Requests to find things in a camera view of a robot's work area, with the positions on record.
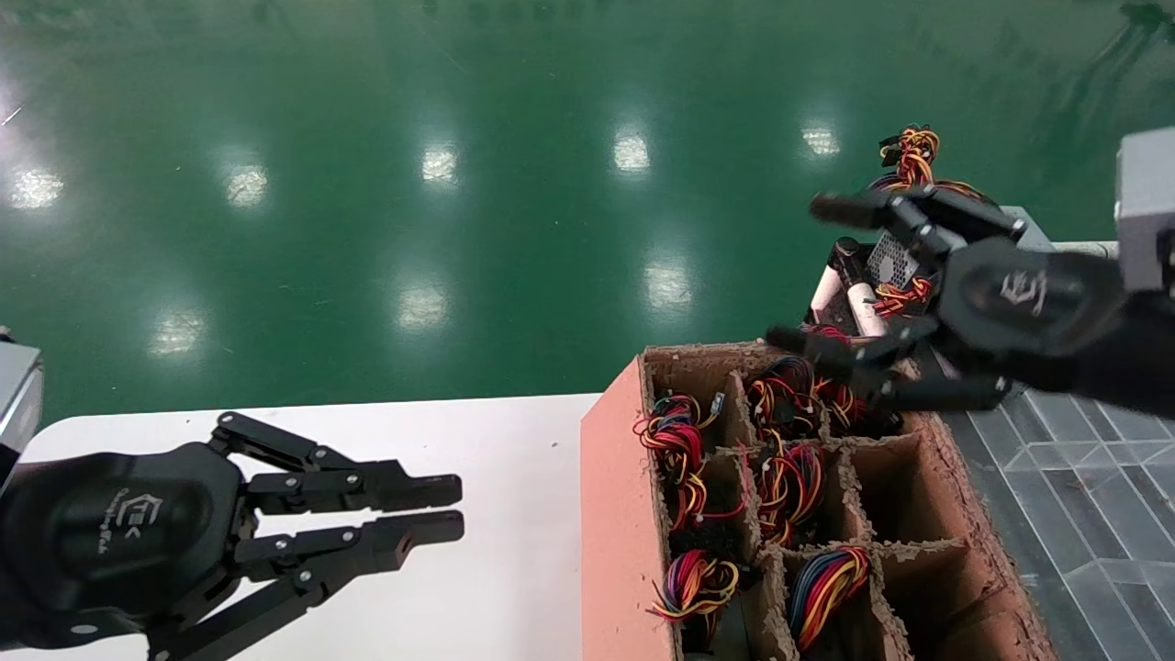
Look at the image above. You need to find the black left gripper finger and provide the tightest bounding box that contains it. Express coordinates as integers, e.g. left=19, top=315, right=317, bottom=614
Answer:
left=147, top=511, right=466, bottom=661
left=209, top=411, right=463, bottom=515

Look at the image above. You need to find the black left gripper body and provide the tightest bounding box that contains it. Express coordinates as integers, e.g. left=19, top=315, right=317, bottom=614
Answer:
left=0, top=441, right=251, bottom=649

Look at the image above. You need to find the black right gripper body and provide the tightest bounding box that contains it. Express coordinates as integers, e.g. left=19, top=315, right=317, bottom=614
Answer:
left=938, top=237, right=1128, bottom=361

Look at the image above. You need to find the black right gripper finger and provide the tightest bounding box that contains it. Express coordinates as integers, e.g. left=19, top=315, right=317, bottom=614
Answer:
left=765, top=317, right=1011, bottom=412
left=810, top=184, right=1027, bottom=267

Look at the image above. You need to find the brown cardboard divider box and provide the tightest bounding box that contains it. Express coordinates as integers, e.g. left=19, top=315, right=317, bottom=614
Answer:
left=580, top=338, right=1061, bottom=661

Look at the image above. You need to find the white pipe rack frame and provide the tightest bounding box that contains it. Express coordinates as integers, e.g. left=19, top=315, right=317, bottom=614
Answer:
left=808, top=237, right=1121, bottom=339

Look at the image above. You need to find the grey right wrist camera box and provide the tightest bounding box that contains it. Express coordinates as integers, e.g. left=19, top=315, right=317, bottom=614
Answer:
left=1115, top=127, right=1175, bottom=295

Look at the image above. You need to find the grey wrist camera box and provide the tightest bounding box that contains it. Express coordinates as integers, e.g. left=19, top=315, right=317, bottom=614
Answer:
left=0, top=342, right=44, bottom=484
left=1115, top=127, right=1175, bottom=295

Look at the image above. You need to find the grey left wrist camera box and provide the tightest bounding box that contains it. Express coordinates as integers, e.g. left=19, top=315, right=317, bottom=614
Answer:
left=0, top=342, right=44, bottom=484

